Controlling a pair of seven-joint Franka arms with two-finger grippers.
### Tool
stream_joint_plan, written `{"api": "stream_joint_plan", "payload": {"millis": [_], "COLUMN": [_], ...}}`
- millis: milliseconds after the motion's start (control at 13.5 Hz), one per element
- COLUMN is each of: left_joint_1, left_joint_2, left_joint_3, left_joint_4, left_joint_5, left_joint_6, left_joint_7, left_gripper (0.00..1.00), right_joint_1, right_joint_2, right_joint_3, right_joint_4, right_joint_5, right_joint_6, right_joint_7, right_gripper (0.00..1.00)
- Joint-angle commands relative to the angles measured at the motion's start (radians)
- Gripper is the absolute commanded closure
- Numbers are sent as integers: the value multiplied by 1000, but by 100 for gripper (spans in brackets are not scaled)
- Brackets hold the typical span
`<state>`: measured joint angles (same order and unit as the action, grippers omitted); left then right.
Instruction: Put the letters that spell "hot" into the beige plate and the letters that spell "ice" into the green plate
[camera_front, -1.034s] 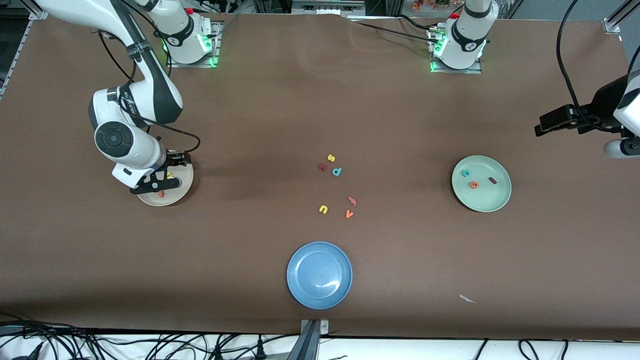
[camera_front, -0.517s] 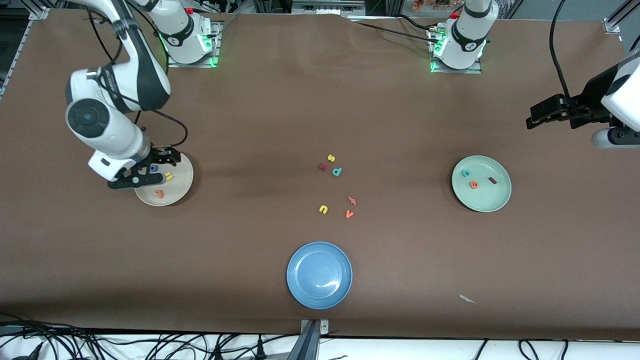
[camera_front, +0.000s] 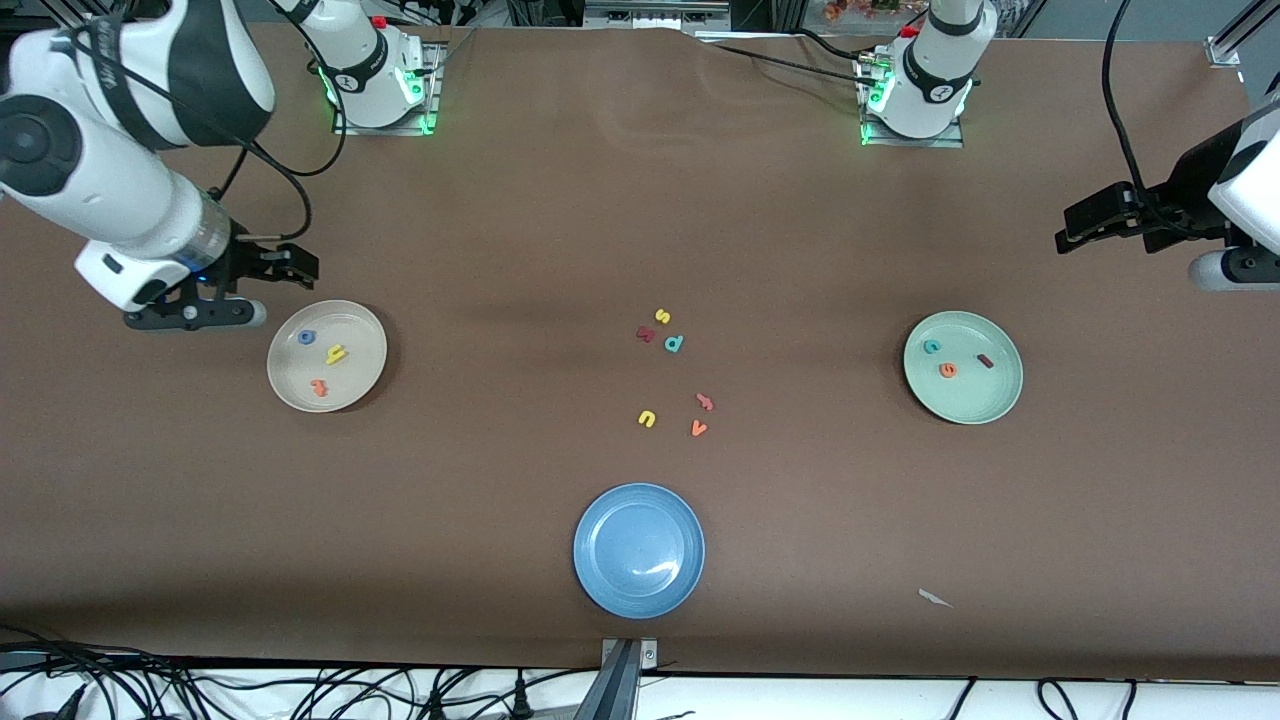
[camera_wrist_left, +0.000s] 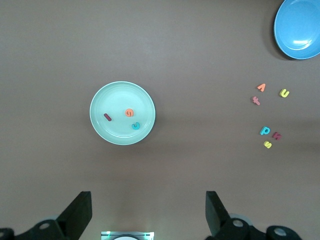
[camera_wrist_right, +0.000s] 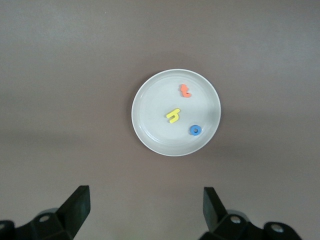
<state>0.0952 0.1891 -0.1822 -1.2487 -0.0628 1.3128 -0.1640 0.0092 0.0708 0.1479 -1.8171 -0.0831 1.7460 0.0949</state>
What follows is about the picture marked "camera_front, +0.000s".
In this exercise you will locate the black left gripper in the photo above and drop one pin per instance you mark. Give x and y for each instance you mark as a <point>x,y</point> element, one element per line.
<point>1188,192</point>

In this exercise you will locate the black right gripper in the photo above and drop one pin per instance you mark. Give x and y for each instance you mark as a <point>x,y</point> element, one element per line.
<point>243,259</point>

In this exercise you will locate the yellow foam letter h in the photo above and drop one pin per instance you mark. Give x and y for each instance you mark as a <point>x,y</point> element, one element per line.
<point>337,353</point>

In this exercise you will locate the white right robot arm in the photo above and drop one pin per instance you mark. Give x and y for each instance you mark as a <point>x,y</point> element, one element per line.
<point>110,200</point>

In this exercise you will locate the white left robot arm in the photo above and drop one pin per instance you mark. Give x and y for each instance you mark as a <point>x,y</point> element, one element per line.
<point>935,80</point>

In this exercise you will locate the beige brown plate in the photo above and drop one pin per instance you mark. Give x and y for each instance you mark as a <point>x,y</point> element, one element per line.
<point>355,375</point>

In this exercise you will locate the green plate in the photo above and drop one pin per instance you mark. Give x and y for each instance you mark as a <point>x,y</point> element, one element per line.
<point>962,395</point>

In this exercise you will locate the orange artificial flowers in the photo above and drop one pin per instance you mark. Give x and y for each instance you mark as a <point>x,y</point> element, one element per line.
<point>860,8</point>

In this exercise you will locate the brown table cover sheet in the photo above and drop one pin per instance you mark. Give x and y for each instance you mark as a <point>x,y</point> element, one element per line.
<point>640,200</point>

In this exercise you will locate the white paper scrap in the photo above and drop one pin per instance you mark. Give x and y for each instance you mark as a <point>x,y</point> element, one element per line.
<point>935,598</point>

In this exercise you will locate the blue plate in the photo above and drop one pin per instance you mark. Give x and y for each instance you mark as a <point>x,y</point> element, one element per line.
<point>639,550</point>

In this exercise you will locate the grey equipment box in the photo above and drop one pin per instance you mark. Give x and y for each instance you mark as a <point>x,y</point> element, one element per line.
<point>650,12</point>

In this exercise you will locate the aluminium frame profile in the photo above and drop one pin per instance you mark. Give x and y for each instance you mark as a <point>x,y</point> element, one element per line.
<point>1225,48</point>

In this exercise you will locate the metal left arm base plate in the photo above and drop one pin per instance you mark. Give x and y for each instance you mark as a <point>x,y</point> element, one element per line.
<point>940,143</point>

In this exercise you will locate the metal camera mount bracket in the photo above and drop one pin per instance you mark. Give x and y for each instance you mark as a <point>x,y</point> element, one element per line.
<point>625,690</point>

